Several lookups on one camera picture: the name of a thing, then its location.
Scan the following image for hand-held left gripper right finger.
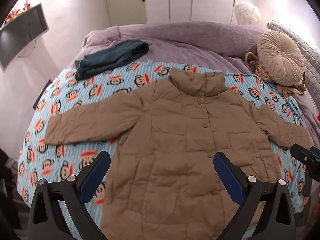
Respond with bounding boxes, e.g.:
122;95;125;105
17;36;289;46
213;151;297;240

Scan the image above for purple duvet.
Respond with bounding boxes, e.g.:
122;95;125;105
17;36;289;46
75;22;320;140

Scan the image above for white wardrobe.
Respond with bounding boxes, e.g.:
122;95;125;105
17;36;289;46
144;0;255;25

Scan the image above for blue striped monkey print blanket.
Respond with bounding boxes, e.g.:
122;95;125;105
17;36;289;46
17;60;313;240

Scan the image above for tan quilted jacket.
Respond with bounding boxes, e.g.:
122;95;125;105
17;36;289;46
44;67;312;240

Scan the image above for white door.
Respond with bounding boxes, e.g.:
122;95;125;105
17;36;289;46
104;0;148;28

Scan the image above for grey quilted headboard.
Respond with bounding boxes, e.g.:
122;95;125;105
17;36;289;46
266;19;320;100

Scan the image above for colourful toy figures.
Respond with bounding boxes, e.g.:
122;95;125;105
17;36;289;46
5;0;33;23

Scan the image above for wall television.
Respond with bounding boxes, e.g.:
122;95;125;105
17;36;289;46
0;3;49;72

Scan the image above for beige round pleated cushion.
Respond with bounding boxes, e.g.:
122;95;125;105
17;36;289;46
257;31;306;87

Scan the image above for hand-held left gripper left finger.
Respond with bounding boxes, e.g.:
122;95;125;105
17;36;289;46
27;151;112;240

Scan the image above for dark furniture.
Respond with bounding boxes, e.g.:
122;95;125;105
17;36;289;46
0;147;28;230

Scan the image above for dark blue jeans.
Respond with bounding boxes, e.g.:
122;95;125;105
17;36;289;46
74;40;150;82

